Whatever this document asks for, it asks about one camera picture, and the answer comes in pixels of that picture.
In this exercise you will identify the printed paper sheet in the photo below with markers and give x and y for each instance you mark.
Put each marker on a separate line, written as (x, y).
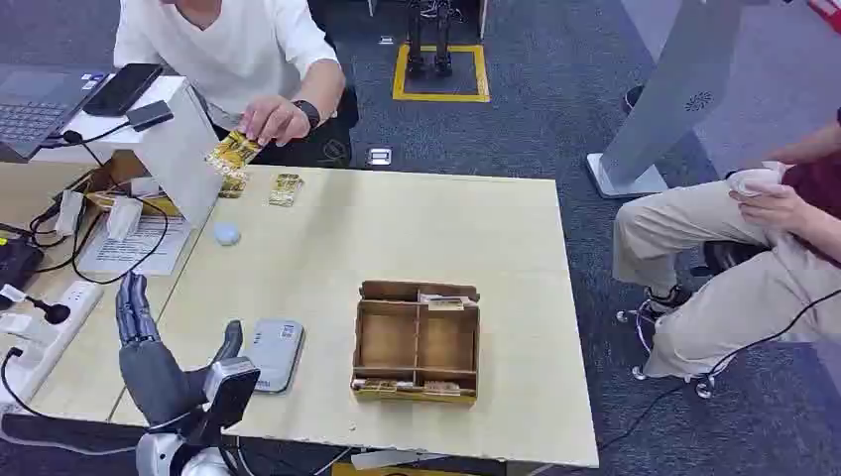
(134, 246)

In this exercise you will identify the grey flat device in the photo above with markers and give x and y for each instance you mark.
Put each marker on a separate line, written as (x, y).
(276, 355)

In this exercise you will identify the yellow cardboard box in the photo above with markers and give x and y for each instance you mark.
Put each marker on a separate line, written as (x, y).
(105, 180)

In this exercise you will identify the cards row in box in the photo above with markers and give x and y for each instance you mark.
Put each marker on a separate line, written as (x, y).
(407, 386)

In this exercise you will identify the grey laptop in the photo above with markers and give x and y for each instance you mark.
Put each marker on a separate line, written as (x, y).
(29, 105)

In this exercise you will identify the black robot legs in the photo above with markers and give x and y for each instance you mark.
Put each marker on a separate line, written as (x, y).
(430, 39)

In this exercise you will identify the white plug adapter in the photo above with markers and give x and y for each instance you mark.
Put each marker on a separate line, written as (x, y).
(124, 218)
(69, 212)

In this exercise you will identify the seated person's hand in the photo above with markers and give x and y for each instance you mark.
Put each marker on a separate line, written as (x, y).
(772, 207)

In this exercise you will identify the black desk device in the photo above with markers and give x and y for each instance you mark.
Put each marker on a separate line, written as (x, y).
(16, 263)

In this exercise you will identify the black wristwatch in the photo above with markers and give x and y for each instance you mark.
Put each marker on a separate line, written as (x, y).
(307, 113)

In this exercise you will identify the white kiosk stand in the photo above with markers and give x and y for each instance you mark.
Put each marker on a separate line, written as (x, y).
(670, 92)

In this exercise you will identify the black adapter block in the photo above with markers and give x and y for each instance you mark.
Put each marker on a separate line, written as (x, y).
(150, 115)

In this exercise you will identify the metal floor socket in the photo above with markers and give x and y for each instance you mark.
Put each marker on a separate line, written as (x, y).
(379, 156)

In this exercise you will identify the seated person in beige trousers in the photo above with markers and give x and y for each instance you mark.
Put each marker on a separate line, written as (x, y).
(723, 302)

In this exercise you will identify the person's hand with watch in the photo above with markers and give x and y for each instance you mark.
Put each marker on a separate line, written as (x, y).
(273, 119)

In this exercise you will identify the white power strip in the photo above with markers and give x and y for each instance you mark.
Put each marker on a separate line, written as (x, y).
(49, 341)

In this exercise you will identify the white box stand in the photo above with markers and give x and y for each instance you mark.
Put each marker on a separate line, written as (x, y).
(180, 154)

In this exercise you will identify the white cloth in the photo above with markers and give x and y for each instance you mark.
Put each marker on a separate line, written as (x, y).
(755, 178)

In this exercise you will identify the round white puck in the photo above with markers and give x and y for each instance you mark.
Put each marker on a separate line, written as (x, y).
(227, 234)

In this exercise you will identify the card in wooden box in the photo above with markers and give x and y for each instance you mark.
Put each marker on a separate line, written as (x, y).
(447, 302)

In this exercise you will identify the black plug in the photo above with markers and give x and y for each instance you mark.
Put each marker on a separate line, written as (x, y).
(54, 312)

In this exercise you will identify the black smartphone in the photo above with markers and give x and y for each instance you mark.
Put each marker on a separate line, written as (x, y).
(123, 89)

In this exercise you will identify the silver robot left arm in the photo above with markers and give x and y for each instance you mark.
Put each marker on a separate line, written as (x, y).
(157, 456)

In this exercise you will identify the person in white top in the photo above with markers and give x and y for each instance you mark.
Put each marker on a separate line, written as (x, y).
(236, 46)

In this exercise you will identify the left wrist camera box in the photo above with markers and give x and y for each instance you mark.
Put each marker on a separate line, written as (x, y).
(231, 391)

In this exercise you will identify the wooden card box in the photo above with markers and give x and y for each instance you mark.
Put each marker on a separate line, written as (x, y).
(415, 341)

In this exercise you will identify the yellow printed card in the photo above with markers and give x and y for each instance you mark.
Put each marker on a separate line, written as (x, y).
(233, 184)
(286, 190)
(233, 152)

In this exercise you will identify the wheeled office chair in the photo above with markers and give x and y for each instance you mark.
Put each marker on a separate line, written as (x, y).
(719, 256)

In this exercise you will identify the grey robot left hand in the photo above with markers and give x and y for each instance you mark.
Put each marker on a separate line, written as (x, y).
(152, 381)

